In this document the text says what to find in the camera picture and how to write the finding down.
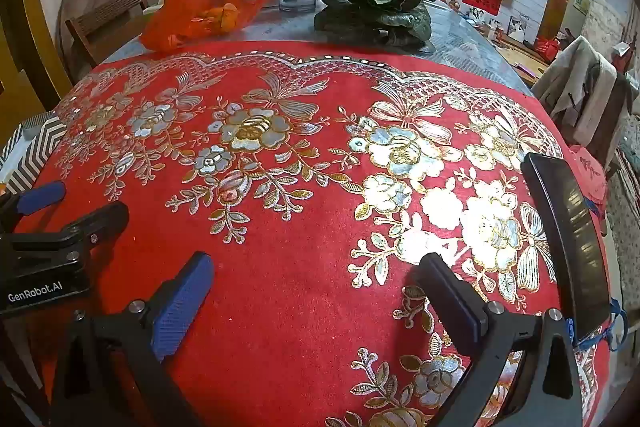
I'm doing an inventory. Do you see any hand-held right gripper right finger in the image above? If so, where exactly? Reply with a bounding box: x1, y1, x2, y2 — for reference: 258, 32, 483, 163
417, 252, 583, 427

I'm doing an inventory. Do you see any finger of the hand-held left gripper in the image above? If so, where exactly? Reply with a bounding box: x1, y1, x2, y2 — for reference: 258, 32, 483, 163
10, 201, 130, 258
0, 181, 67, 230

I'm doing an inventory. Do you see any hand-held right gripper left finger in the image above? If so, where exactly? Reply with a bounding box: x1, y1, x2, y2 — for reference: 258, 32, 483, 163
50, 251, 216, 427

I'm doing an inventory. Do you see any white tray with striped rim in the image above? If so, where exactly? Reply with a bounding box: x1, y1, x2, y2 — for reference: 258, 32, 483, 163
0, 116, 68, 195

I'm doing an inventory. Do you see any red embroidered tablecloth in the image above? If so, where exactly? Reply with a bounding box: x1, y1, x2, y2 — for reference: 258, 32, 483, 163
20, 41, 613, 427

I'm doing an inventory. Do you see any black phone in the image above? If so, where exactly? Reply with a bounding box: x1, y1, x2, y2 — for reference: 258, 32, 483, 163
520, 152, 613, 343

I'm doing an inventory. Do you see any yellow wooden chair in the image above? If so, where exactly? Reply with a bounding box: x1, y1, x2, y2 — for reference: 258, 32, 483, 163
0, 0, 76, 148

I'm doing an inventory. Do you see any red cloth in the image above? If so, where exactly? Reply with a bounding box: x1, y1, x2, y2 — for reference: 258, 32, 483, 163
570, 146, 608, 208

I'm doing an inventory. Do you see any brown wooden chair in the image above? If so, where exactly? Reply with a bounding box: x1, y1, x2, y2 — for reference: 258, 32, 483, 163
65, 0, 151, 68

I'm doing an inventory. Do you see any small orange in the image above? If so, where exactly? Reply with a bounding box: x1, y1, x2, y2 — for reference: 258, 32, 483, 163
219, 3, 240, 32

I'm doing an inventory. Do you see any grey jacket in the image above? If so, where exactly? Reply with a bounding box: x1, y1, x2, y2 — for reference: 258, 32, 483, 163
532, 36, 618, 168

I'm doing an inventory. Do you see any grey patterned table cover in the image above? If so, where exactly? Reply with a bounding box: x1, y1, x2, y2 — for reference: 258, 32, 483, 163
100, 0, 533, 98

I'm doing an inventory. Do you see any small red bag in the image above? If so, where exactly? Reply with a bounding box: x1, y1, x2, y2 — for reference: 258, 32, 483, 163
535, 36, 561, 62

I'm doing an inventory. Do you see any green leafy vegetable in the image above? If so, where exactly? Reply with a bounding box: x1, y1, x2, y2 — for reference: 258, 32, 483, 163
314, 0, 433, 52

